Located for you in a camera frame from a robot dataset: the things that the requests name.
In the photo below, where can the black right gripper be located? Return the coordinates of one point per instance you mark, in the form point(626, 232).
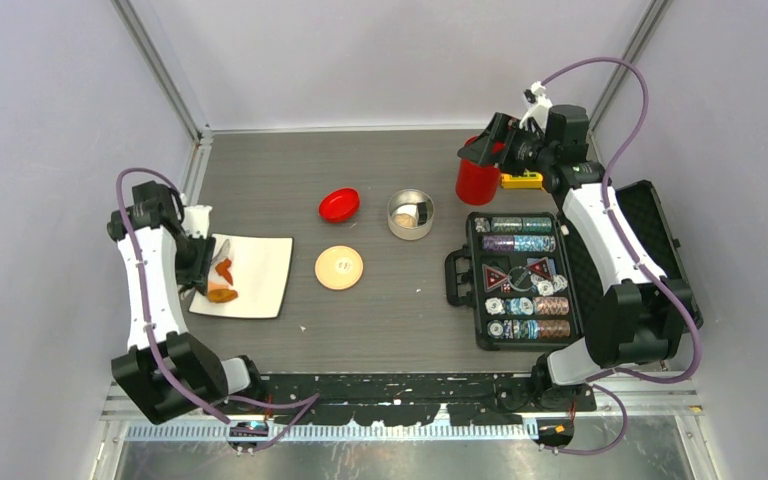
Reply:
point(503, 129)

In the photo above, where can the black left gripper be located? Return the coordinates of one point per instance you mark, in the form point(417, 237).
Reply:
point(196, 274)

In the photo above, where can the metal tongs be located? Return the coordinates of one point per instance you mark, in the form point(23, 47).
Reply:
point(222, 252)

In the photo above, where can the red tall cup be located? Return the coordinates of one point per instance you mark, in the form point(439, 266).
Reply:
point(476, 185)

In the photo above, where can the black white sushi piece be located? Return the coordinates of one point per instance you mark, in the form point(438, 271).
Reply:
point(420, 210)

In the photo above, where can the beige bun food piece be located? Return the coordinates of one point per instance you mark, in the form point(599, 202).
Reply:
point(404, 220)

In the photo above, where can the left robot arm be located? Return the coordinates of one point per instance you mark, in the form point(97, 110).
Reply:
point(166, 371)

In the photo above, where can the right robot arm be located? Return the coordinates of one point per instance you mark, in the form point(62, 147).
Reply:
point(643, 314)

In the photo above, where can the steel round lunch container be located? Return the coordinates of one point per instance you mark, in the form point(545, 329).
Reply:
point(409, 196)

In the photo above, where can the orange shrimp food piece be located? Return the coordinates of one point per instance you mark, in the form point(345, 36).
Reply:
point(223, 269)

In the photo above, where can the yellow tape measure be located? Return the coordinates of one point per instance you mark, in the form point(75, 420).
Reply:
point(527, 181)

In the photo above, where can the white square plate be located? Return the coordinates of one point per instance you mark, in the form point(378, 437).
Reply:
point(260, 270)

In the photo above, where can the black poker chip case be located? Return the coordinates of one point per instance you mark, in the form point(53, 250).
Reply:
point(530, 280)

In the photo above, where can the red round lid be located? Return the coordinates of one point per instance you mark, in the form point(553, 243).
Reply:
point(339, 205)

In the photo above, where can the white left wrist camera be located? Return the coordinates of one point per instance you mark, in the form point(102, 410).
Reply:
point(196, 222)

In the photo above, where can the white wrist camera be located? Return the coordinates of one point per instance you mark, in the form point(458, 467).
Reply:
point(196, 222)
point(538, 107)

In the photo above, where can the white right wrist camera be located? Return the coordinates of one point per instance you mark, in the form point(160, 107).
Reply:
point(538, 107)

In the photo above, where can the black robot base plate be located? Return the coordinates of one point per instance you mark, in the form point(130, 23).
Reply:
point(408, 399)

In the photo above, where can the aluminium frame rail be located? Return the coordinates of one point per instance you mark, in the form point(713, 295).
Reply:
point(620, 400)

